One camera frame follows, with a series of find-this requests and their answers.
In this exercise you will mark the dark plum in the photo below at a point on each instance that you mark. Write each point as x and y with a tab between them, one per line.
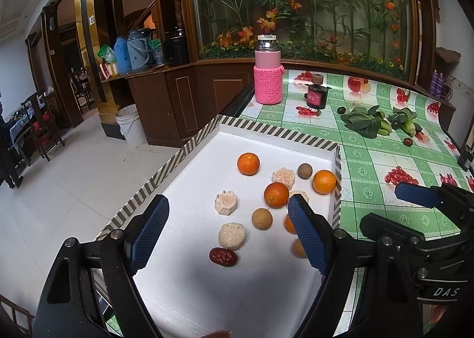
342	110
395	124

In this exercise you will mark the white plastic bucket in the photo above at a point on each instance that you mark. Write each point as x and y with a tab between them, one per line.
129	125

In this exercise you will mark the purple bottle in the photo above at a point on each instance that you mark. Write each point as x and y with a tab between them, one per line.
434	82
440	84

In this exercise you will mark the dark jar with wooden stopper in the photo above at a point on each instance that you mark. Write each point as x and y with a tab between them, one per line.
316	95

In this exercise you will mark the bright orange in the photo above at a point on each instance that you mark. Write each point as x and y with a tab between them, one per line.
324	181

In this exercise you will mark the blue thermos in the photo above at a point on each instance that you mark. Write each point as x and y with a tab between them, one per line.
121	56

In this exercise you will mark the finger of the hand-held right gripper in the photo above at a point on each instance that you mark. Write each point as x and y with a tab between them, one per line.
414	193
374	223

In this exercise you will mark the artificial flower display case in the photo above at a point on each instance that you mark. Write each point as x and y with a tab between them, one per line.
296	8

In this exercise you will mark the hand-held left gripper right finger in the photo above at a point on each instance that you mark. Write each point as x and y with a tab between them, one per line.
307	234

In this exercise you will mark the grey-blue thermos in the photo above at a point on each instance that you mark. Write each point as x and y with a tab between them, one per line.
137	51

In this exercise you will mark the bottle with pink knit sleeve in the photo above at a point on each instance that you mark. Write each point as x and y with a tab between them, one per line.
267	75

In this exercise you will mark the brown longan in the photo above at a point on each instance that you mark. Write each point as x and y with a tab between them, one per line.
304	170
262	218

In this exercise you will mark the red plum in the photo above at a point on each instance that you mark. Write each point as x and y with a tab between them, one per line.
408	142

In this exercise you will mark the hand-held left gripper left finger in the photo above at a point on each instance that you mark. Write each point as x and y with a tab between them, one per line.
148	234

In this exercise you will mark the green bok choy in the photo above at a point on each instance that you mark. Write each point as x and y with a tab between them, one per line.
405	119
364	122

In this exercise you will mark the pale cylindrical food chunk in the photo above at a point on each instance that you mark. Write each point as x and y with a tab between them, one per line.
300	194
283	178
231	235
225	203

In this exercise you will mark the green packet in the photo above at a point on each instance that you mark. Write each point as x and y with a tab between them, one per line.
107	54

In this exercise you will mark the dark wooden chair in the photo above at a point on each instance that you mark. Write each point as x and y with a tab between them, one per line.
46	130
80	88

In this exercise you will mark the small orange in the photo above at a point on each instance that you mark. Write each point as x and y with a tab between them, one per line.
289	224
297	248
248	163

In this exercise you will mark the wooden counter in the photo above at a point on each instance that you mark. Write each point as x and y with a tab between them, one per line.
185	101

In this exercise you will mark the dark orange with stem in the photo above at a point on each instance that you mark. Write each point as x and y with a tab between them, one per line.
276	194

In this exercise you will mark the white tray with striped rim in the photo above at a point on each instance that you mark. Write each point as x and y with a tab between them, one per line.
203	293

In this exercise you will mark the red date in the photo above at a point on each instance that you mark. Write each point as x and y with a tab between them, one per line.
223	256

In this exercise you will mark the green checked printed tablecloth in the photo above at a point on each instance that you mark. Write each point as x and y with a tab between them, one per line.
370	175

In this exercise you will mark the black kettle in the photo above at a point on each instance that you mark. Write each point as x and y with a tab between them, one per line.
177	47

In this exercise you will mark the red box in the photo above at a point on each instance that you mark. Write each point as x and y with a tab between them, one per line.
105	71

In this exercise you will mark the small black device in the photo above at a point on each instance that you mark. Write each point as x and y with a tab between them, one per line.
466	158

